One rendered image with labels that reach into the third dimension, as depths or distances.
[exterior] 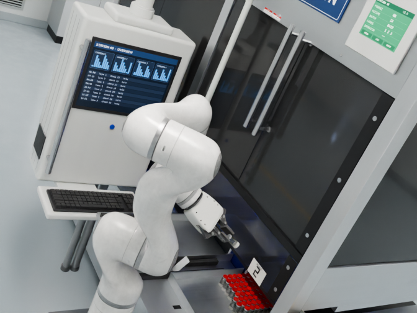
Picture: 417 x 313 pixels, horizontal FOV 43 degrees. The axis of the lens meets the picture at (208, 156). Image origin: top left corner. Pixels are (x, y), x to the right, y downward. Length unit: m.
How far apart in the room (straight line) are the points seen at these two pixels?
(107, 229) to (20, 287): 1.66
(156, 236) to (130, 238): 0.10
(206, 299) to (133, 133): 0.96
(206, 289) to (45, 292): 1.26
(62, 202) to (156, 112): 1.14
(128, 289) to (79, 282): 1.67
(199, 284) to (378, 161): 0.81
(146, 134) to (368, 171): 0.75
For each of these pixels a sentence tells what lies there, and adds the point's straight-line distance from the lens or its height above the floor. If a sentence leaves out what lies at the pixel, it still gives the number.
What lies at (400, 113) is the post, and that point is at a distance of 1.58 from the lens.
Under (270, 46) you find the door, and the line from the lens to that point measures 2.01.
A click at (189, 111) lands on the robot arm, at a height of 1.65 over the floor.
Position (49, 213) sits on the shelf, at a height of 0.80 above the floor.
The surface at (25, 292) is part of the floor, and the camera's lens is 3.01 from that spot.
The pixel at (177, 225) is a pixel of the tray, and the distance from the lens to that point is 2.24.
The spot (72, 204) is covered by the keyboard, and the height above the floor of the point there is 0.83.
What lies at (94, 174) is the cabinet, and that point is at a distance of 2.42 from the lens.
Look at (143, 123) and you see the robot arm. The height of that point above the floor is 1.63.
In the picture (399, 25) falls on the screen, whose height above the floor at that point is 1.98.
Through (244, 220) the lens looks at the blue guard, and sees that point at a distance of 2.00.
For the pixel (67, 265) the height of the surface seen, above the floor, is 0.23.
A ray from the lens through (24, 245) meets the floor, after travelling 3.29.
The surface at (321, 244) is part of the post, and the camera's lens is 1.73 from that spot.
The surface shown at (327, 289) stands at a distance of 1.91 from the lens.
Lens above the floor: 2.07
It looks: 24 degrees down
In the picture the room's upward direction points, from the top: 24 degrees clockwise
